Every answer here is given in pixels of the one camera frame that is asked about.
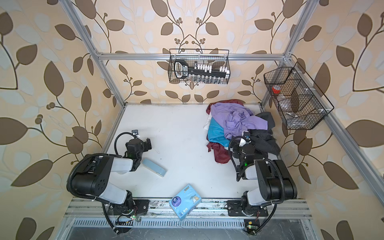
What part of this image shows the blue tissue packet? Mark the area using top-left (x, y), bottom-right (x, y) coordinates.
top-left (169, 184), bottom-right (202, 221)

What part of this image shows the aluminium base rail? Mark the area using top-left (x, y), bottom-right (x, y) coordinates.
top-left (58, 197), bottom-right (314, 230)

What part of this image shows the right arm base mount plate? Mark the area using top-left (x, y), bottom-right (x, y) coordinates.
top-left (226, 200), bottom-right (269, 218)

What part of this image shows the maroon cloth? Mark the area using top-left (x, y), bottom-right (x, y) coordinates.
top-left (206, 99), bottom-right (244, 164)

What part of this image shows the black cloth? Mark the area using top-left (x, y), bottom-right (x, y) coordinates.
top-left (249, 112), bottom-right (281, 159)

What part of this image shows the light blue rectangular block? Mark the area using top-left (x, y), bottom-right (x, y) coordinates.
top-left (142, 159), bottom-right (167, 177)

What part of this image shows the teal cloth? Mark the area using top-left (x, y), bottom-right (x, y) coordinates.
top-left (207, 118), bottom-right (230, 148)

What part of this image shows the black white tool in basket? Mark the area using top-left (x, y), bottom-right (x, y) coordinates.
top-left (173, 60), bottom-right (231, 79)

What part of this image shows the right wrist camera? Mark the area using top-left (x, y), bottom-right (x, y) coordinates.
top-left (243, 134), bottom-right (251, 144)

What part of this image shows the red capped clear bottle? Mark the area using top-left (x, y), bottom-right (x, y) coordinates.
top-left (272, 85), bottom-right (286, 101)

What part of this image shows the black wire basket back wall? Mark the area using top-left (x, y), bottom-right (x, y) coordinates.
top-left (168, 48), bottom-right (231, 85)

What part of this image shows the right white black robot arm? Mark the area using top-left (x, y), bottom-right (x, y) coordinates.
top-left (227, 136), bottom-right (298, 217)

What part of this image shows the black wire basket wall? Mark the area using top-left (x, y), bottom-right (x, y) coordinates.
top-left (168, 48), bottom-right (231, 85)
top-left (264, 63), bottom-right (335, 130)

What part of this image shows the black wire basket right wall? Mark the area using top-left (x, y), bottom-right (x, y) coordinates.
top-left (264, 63), bottom-right (335, 130)

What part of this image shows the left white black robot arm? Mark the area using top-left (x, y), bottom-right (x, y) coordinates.
top-left (67, 132), bottom-right (152, 217)

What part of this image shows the white cloth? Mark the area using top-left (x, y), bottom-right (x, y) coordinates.
top-left (204, 114), bottom-right (212, 131)

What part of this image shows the lavender purple cloth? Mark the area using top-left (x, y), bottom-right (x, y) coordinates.
top-left (211, 103), bottom-right (268, 139)

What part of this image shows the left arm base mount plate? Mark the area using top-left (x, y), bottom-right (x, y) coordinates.
top-left (108, 199), bottom-right (150, 216)

